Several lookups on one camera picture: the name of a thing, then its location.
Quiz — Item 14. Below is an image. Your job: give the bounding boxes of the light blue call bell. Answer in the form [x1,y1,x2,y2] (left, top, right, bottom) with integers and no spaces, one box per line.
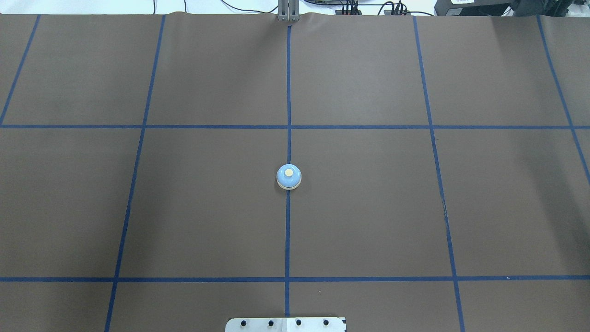
[276,164,303,190]

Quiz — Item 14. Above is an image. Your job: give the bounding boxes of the brown paper table mat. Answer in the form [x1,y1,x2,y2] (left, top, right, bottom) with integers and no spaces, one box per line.
[1,12,589,332]

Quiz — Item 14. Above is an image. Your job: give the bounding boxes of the aluminium frame post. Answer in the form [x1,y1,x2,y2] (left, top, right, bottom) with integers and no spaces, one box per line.
[277,0,301,23]

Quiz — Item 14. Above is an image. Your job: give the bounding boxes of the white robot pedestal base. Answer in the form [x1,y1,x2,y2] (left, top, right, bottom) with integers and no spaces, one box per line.
[225,317,347,332]

